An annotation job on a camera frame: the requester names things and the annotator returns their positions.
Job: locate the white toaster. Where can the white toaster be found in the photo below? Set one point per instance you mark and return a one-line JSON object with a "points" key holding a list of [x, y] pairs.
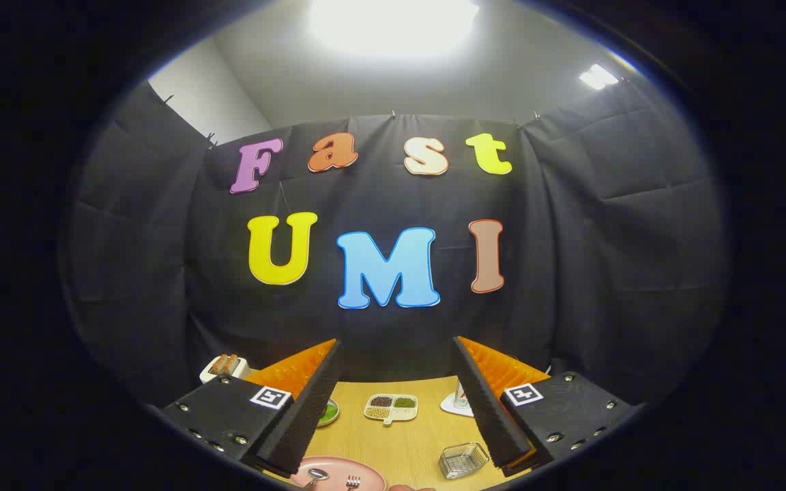
{"points": [[237, 372]]}

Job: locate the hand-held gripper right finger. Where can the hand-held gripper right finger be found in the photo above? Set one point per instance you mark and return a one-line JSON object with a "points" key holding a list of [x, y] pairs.
{"points": [[488, 409]]}

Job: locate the white square coaster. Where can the white square coaster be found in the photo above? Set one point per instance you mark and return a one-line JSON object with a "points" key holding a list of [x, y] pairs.
{"points": [[454, 410]]}

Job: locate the white drink bottle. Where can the white drink bottle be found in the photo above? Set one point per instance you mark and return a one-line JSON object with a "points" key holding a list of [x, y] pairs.
{"points": [[460, 397]]}

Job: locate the white divided bean dish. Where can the white divided bean dish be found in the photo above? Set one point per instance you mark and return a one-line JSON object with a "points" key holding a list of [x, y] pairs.
{"points": [[391, 408]]}

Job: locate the small ceiling light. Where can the small ceiling light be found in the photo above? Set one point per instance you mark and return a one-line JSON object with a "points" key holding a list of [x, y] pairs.
{"points": [[598, 76]]}

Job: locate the grey plate of food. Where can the grey plate of food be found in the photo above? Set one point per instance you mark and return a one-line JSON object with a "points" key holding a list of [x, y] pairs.
{"points": [[329, 413]]}

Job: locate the toast slices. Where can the toast slices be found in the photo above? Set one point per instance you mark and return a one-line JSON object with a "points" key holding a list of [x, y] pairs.
{"points": [[224, 364]]}

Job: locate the large ceiling light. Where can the large ceiling light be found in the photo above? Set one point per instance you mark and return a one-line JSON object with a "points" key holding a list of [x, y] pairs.
{"points": [[393, 24]]}

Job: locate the pink round plate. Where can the pink round plate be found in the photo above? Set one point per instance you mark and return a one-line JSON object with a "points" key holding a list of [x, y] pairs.
{"points": [[359, 470]]}

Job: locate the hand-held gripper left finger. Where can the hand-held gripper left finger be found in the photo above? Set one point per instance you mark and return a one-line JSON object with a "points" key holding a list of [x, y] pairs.
{"points": [[311, 416]]}

